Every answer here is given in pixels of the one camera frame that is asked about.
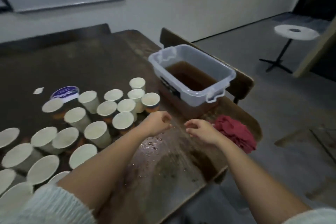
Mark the round white side table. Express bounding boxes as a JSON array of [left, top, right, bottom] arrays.
[[259, 24, 320, 74]]

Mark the dark wooden table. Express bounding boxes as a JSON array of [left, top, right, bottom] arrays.
[[0, 29, 263, 224]]

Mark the dark wooden chair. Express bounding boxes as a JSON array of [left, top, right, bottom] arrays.
[[0, 23, 112, 56], [160, 27, 255, 105]]

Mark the dark red cloth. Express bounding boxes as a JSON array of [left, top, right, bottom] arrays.
[[212, 115, 258, 154]]

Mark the person's left hand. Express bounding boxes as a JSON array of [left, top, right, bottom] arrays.
[[139, 110, 173, 137]]

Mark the round blue sticker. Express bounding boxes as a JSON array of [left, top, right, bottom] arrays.
[[50, 85, 81, 102]]

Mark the person's left forearm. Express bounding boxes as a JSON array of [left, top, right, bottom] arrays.
[[0, 127, 153, 224]]

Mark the person's right hand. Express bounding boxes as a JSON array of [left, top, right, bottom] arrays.
[[184, 118, 224, 146]]

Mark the person's right forearm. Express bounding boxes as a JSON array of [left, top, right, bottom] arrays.
[[212, 136, 336, 224]]

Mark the clear plastic storage bin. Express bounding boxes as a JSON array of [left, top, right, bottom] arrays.
[[147, 44, 237, 107]]

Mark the group of paper cups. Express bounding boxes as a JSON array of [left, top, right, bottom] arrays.
[[0, 77, 161, 217]]

